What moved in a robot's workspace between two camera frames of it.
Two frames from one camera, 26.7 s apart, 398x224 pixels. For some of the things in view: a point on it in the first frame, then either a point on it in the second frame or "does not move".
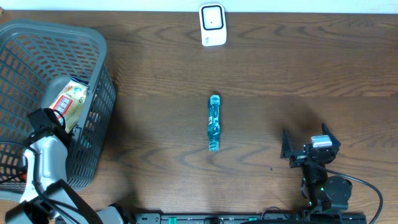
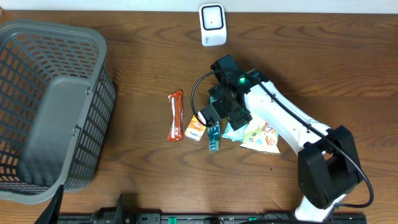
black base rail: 252,218 does not move
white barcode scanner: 212,24 does not move
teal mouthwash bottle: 214,122 does not move
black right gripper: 298,160 to 238,119
